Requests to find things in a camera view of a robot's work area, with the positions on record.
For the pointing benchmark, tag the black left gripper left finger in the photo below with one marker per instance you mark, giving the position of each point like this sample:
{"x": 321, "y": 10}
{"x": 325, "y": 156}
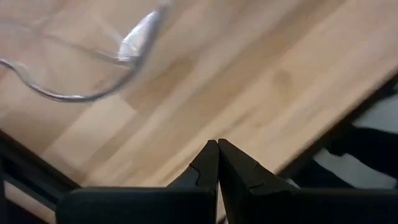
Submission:
{"x": 140, "y": 207}

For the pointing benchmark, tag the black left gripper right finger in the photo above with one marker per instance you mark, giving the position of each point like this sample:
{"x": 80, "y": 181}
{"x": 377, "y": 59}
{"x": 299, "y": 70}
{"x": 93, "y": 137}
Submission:
{"x": 311, "y": 207}

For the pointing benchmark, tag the clear plastic container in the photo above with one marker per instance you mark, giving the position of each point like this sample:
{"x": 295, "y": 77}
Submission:
{"x": 136, "y": 40}

